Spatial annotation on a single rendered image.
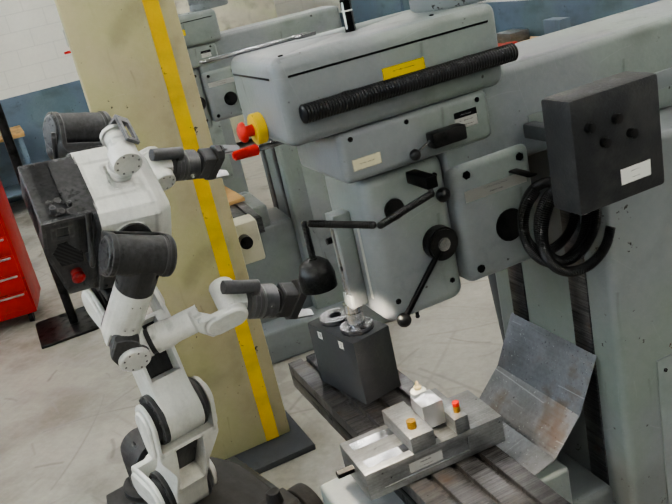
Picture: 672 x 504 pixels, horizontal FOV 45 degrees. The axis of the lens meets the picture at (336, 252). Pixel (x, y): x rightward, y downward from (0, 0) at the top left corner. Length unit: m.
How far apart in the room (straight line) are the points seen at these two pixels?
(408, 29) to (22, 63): 9.14
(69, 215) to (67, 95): 8.69
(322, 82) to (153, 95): 1.86
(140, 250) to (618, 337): 1.05
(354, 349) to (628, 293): 0.70
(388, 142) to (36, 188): 0.83
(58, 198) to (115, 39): 1.41
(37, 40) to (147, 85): 7.28
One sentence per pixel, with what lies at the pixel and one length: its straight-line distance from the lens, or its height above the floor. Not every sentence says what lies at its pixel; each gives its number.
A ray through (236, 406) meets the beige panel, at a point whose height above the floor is 0.26.
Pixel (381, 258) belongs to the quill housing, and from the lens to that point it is 1.61.
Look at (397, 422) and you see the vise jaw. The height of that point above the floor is 1.03.
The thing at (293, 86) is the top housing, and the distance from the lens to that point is 1.44.
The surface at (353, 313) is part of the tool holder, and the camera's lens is 2.12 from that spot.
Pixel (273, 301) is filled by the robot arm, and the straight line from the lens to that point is 2.04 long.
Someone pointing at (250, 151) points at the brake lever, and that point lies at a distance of 1.66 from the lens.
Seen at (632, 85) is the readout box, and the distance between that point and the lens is 1.53.
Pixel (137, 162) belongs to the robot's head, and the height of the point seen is 1.70.
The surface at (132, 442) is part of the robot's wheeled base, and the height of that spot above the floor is 0.75.
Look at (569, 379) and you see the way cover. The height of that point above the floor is 1.01.
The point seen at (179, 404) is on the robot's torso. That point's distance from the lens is 2.19.
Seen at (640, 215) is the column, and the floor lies 1.40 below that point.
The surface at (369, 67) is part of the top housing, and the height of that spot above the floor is 1.83.
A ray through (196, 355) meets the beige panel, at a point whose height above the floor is 0.57.
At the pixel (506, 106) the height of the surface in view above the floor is 1.68.
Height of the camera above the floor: 2.05
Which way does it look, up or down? 20 degrees down
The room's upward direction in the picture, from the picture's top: 13 degrees counter-clockwise
